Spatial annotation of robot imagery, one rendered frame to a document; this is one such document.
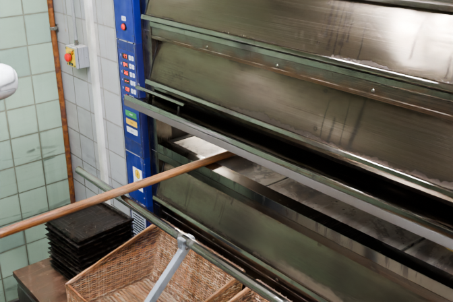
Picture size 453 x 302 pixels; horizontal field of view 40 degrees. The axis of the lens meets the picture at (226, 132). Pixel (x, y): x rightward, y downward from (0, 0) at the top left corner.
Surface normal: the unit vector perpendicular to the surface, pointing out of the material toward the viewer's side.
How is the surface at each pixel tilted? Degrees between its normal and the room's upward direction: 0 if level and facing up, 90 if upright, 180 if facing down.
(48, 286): 0
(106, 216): 0
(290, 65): 90
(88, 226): 0
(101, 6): 90
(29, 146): 90
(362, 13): 70
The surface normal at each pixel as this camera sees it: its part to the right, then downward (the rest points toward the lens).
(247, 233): -0.73, -0.10
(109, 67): -0.77, 0.23
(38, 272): -0.02, -0.94
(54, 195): 0.64, 0.26
